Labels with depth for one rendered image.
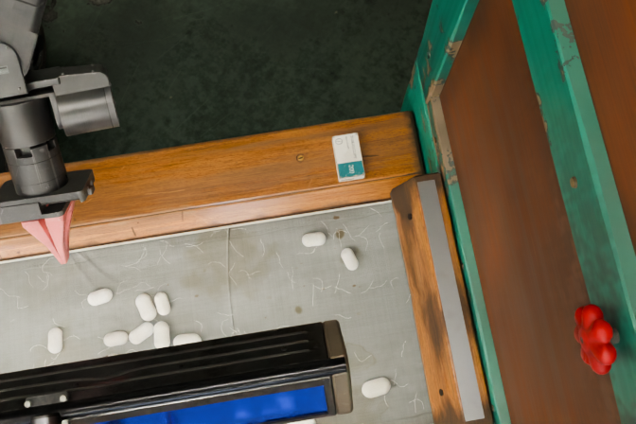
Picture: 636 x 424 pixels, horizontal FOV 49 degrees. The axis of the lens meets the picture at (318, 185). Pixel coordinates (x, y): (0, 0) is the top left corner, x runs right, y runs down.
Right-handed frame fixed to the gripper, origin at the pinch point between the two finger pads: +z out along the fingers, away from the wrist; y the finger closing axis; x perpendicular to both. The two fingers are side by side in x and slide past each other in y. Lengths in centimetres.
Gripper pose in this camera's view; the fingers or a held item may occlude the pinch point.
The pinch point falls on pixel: (62, 255)
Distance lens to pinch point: 89.1
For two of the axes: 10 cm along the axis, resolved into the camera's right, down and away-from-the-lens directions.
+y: 9.9, -1.4, 0.5
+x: -1.1, -4.0, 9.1
